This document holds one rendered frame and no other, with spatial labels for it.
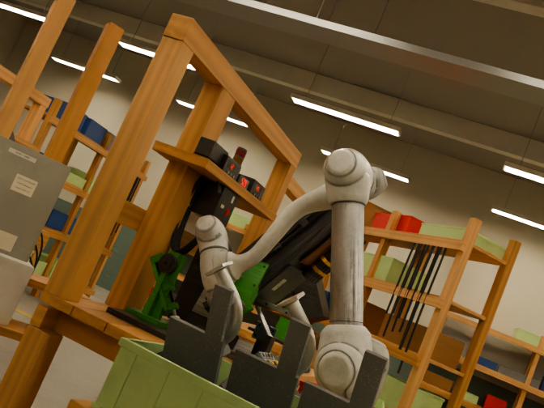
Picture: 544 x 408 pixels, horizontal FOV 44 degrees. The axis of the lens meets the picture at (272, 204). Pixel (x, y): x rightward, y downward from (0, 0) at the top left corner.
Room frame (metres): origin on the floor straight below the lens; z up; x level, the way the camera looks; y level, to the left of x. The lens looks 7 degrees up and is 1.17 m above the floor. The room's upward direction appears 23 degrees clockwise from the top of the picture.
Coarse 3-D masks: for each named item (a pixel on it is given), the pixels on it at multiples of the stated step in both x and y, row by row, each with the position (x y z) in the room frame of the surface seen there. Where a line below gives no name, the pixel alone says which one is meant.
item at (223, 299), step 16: (224, 288) 1.43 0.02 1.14; (224, 304) 1.44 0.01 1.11; (176, 320) 1.52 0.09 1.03; (208, 320) 1.47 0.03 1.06; (224, 320) 1.44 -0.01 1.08; (176, 336) 1.53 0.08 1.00; (192, 336) 1.50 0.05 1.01; (208, 336) 1.48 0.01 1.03; (176, 352) 1.53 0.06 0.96; (192, 352) 1.51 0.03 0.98; (208, 352) 1.49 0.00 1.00; (192, 368) 1.52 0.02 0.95; (208, 368) 1.49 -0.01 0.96
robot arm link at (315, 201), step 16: (320, 192) 2.24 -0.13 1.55; (288, 208) 2.28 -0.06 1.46; (304, 208) 2.27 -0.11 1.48; (320, 208) 2.25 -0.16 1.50; (272, 224) 2.29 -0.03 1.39; (288, 224) 2.28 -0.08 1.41; (272, 240) 2.28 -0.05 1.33; (208, 256) 2.32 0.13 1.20; (224, 256) 2.30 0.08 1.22; (240, 256) 2.30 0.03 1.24; (256, 256) 2.28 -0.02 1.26; (240, 272) 2.31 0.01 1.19; (208, 288) 2.30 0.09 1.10
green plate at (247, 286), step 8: (264, 264) 2.73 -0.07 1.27; (248, 272) 2.74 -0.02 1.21; (256, 272) 2.73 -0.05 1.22; (264, 272) 2.72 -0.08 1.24; (240, 280) 2.73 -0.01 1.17; (248, 280) 2.72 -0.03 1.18; (256, 280) 2.71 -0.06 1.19; (240, 288) 2.72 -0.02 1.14; (248, 288) 2.71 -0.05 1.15; (256, 288) 2.70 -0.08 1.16; (240, 296) 2.70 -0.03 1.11; (248, 296) 2.69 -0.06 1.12; (256, 296) 2.77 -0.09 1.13
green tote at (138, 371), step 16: (128, 352) 1.44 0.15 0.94; (144, 352) 1.42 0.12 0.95; (112, 368) 1.45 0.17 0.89; (128, 368) 1.44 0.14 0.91; (144, 368) 1.42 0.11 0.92; (160, 368) 1.41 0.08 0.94; (176, 368) 1.39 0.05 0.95; (224, 368) 1.79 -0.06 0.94; (112, 384) 1.45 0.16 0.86; (128, 384) 1.43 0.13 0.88; (144, 384) 1.42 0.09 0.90; (160, 384) 1.40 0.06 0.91; (176, 384) 1.39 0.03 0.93; (192, 384) 1.37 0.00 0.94; (208, 384) 1.36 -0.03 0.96; (96, 400) 1.46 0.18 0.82; (112, 400) 1.44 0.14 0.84; (128, 400) 1.42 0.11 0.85; (144, 400) 1.41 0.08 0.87; (160, 400) 1.40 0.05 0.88; (176, 400) 1.38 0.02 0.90; (192, 400) 1.37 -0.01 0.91; (208, 400) 1.35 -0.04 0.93; (224, 400) 1.34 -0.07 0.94; (240, 400) 1.32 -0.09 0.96
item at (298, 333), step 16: (288, 336) 1.38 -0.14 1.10; (304, 336) 1.37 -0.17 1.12; (240, 352) 1.45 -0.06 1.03; (288, 352) 1.39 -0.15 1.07; (240, 368) 1.46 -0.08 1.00; (256, 368) 1.44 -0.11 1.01; (272, 368) 1.42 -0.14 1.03; (288, 368) 1.40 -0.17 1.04; (240, 384) 1.47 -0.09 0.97; (256, 384) 1.45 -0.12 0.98; (272, 384) 1.43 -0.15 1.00; (288, 384) 1.41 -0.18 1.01; (256, 400) 1.46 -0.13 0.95; (272, 400) 1.44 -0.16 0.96; (288, 400) 1.42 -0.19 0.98
